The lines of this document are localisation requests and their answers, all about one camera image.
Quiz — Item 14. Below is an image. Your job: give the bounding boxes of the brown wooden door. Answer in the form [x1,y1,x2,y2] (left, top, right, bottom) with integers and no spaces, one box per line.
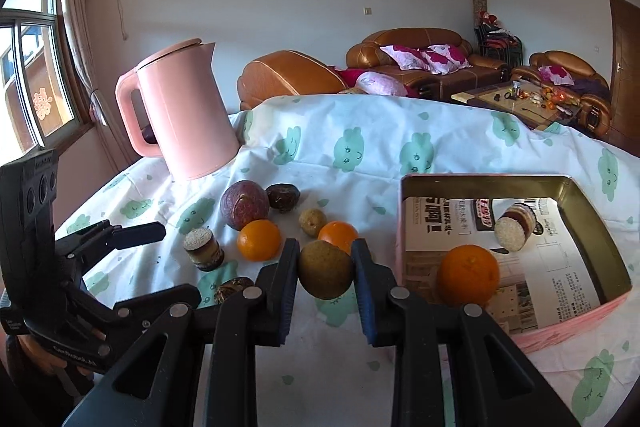
[607,0,640,148]

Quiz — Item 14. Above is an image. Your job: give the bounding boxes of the brown leather armchair white piping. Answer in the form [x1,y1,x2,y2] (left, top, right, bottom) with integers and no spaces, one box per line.
[237,50,351,110]

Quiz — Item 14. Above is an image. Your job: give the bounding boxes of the coffee table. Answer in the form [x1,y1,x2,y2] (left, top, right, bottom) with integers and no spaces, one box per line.
[451,82,586,130]

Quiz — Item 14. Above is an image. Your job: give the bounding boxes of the white cloud-print tablecloth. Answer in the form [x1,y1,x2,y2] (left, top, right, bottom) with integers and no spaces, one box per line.
[52,94,640,427]

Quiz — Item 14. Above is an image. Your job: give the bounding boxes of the pink electric kettle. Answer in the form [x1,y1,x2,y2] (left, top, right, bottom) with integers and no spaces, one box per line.
[115,38,242,182]

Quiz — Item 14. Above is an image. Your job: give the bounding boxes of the beige curtain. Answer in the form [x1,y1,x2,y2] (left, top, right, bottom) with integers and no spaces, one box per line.
[52,0,121,172]

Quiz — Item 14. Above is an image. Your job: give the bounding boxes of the purple blanket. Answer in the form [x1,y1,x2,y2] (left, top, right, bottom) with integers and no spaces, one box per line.
[570,77,611,98]

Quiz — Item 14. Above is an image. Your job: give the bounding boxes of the window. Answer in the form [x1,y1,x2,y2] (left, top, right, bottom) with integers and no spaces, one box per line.
[0,0,83,152]

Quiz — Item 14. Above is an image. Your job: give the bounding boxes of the white magenta floral pillow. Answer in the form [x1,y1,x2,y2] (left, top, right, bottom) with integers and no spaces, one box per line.
[420,45,473,75]
[537,65,575,86]
[380,45,431,71]

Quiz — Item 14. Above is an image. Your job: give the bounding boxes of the short sugarcane piece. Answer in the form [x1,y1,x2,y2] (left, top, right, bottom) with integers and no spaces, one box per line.
[183,228,225,272]

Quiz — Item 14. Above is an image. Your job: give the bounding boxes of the round brown-green fruit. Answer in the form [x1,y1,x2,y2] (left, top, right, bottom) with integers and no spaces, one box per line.
[298,239,355,300]

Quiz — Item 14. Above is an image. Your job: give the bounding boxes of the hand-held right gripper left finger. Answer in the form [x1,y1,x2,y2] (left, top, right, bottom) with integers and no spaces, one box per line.
[62,237,301,427]

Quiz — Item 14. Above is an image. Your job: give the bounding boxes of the stacked dark chairs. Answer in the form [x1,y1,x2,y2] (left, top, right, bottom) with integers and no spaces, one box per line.
[475,14,523,68]

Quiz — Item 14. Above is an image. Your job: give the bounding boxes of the light pink pillow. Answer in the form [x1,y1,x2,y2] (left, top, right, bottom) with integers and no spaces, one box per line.
[356,72,408,96]

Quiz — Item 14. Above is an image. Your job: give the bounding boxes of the red cloth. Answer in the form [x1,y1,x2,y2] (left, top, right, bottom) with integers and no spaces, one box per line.
[330,67,362,92]

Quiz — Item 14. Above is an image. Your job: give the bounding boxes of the pink rectangular tin box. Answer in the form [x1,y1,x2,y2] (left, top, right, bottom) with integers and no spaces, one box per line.
[397,174,633,354]

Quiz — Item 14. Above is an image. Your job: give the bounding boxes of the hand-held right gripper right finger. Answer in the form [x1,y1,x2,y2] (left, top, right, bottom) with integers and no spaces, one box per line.
[350,238,581,427]

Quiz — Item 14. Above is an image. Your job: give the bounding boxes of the person's left hand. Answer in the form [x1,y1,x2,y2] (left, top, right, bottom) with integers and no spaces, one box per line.
[14,332,107,382]

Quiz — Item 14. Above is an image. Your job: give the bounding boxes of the small tan fruit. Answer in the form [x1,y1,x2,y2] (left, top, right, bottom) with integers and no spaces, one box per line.
[299,207,327,238]

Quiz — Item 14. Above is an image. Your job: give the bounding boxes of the large orange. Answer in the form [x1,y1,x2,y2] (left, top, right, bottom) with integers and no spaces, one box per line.
[436,244,501,308]

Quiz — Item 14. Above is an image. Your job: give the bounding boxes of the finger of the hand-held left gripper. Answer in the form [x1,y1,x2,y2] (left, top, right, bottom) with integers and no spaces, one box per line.
[54,219,167,281]
[107,284,202,348]

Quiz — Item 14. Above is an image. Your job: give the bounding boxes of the brown leather sofa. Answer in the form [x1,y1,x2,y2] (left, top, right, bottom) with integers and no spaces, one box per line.
[346,28,511,100]

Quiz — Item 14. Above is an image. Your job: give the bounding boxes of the dark wrinkled passion fruit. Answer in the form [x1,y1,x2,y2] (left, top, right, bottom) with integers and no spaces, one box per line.
[265,183,301,214]

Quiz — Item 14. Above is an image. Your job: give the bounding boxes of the purple passion fruit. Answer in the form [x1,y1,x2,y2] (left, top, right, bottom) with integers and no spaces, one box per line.
[220,180,270,232]

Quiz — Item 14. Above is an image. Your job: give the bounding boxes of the newspaper sheet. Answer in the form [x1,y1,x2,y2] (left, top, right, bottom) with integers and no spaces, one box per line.
[402,196,603,333]

